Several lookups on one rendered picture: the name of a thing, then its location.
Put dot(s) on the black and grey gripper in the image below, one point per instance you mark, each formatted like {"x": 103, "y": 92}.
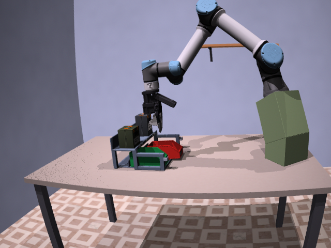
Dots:
{"x": 151, "y": 106}

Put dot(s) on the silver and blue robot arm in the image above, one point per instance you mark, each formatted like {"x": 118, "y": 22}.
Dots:
{"x": 269, "y": 56}

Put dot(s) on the red bin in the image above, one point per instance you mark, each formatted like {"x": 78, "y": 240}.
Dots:
{"x": 171, "y": 148}

